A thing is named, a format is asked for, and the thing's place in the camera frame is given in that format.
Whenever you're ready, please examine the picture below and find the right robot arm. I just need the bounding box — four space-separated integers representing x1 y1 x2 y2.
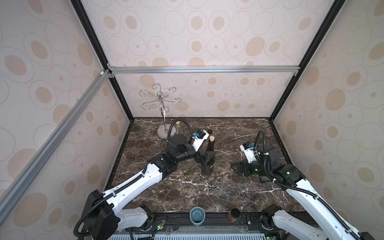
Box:
231 130 373 240

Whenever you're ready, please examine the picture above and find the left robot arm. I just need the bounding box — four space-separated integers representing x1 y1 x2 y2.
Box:
73 119 216 240

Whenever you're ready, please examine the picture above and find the left diagonal aluminium rail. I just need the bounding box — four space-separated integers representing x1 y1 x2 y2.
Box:
1 69 111 225

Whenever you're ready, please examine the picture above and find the horizontal aluminium rail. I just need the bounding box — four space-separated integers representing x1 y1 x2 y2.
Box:
111 65 300 74

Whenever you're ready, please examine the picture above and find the chrome glass holder stand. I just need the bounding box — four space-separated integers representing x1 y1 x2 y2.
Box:
139 84 182 139

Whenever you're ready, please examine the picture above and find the tall clear corked bottle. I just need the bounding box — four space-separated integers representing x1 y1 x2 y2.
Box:
174 121 181 134

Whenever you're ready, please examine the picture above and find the small brown black cup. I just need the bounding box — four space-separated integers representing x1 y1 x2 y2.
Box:
227 208 241 224

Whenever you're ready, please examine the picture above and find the blue grey ceramic cup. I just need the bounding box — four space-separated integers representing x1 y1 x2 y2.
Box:
189 207 206 227

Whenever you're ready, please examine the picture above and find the dark green wine bottle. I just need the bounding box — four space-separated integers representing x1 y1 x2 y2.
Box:
202 136 216 176

